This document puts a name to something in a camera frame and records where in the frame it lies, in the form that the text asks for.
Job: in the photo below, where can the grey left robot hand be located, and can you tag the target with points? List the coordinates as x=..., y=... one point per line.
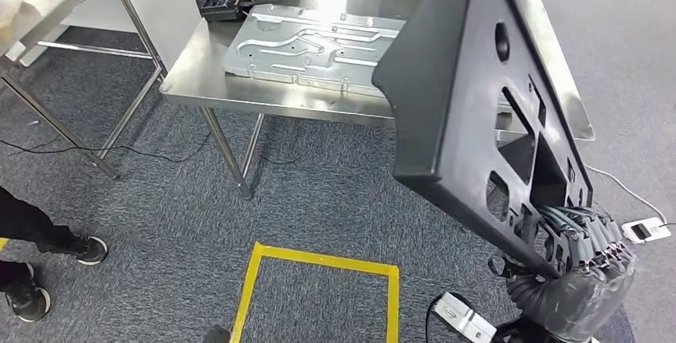
x=217, y=335

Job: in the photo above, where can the clear plastic bag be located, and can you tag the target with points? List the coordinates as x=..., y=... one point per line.
x=9, y=2

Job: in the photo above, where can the white cabinet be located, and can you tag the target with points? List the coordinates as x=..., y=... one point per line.
x=158, y=2

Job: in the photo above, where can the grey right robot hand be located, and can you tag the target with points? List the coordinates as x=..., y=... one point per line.
x=597, y=288

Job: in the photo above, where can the steel workbench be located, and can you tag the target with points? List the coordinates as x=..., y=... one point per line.
x=211, y=81

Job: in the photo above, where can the black remote controller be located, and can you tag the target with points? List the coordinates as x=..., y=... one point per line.
x=222, y=5

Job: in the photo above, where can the stamped metal plate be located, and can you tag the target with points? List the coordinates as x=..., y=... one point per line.
x=295, y=50

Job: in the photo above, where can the white power strip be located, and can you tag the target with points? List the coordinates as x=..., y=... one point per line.
x=647, y=230

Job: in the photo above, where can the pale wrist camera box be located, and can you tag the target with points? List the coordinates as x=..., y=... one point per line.
x=464, y=319

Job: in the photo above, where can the black plastic frame part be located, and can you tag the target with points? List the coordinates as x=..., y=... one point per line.
x=449, y=92

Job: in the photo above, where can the yellow floor tape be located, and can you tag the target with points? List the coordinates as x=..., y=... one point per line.
x=317, y=260

